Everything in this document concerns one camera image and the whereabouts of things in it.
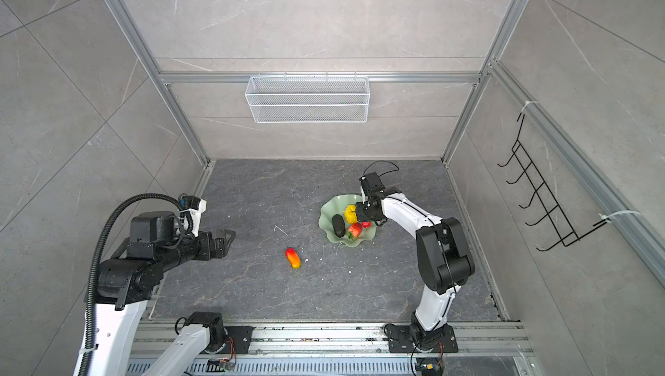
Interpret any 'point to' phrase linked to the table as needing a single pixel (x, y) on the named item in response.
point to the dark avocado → (338, 225)
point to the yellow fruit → (351, 214)
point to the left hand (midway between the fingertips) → (220, 230)
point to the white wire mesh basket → (308, 99)
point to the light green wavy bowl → (336, 205)
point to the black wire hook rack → (545, 198)
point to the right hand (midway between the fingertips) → (366, 213)
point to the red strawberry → (354, 230)
